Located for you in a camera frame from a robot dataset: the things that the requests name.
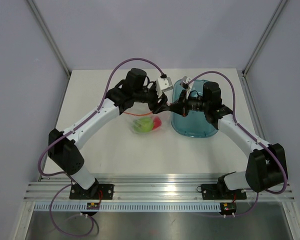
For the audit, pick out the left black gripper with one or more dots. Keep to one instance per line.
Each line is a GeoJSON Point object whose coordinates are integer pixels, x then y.
{"type": "Point", "coordinates": [162, 105]}

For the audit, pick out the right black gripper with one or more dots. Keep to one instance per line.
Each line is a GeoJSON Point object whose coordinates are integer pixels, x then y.
{"type": "Point", "coordinates": [181, 107]}

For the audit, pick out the red fruit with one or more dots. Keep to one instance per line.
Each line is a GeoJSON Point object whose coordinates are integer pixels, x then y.
{"type": "Point", "coordinates": [157, 122]}

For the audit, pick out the clear orange zip top bag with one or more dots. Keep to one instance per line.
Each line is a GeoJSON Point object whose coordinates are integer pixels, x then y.
{"type": "Point", "coordinates": [141, 110]}

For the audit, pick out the smooth green apple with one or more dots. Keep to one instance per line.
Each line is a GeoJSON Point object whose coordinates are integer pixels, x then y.
{"type": "Point", "coordinates": [143, 125]}

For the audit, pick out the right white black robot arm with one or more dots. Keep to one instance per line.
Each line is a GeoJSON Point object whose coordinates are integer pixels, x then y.
{"type": "Point", "coordinates": [266, 166]}

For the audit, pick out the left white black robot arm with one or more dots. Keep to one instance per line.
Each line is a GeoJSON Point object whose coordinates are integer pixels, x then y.
{"type": "Point", "coordinates": [65, 146]}

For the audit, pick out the teal plastic bin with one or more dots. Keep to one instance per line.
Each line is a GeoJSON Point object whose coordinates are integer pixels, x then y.
{"type": "Point", "coordinates": [194, 124]}

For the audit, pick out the right control board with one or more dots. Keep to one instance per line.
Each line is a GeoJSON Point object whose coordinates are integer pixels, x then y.
{"type": "Point", "coordinates": [229, 207]}

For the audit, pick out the control board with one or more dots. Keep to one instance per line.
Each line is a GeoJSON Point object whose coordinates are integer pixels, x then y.
{"type": "Point", "coordinates": [229, 207]}
{"type": "Point", "coordinates": [93, 206]}

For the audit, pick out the left control board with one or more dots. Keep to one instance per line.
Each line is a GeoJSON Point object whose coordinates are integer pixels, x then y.
{"type": "Point", "coordinates": [93, 206]}

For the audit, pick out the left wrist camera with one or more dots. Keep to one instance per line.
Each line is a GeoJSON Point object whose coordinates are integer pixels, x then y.
{"type": "Point", "coordinates": [163, 84]}

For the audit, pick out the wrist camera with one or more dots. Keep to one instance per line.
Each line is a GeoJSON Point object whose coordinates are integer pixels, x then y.
{"type": "Point", "coordinates": [163, 84]}
{"type": "Point", "coordinates": [187, 83]}

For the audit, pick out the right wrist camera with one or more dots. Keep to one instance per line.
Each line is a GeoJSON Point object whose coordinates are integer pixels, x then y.
{"type": "Point", "coordinates": [187, 83]}

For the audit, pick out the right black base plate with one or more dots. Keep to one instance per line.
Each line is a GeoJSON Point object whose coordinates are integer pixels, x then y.
{"type": "Point", "coordinates": [212, 192]}

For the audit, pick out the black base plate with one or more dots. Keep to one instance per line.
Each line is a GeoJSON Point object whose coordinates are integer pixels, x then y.
{"type": "Point", "coordinates": [105, 192]}
{"type": "Point", "coordinates": [212, 192]}

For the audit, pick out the left frame post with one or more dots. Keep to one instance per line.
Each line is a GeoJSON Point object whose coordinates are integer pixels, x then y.
{"type": "Point", "coordinates": [34, 9]}

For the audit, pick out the frame post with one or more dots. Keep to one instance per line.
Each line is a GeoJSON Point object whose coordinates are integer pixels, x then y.
{"type": "Point", "coordinates": [34, 9]}
{"type": "Point", "coordinates": [265, 35]}

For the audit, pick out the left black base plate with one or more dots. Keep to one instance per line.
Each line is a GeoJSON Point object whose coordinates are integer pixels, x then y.
{"type": "Point", "coordinates": [105, 192]}

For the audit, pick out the white slotted cable duct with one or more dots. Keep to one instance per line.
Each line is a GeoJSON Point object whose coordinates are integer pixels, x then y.
{"type": "Point", "coordinates": [131, 207]}

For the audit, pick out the aluminium mounting rail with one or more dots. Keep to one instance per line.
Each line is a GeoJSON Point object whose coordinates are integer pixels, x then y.
{"type": "Point", "coordinates": [131, 188]}

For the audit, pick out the right frame post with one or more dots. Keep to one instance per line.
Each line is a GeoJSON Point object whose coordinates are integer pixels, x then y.
{"type": "Point", "coordinates": [265, 35]}

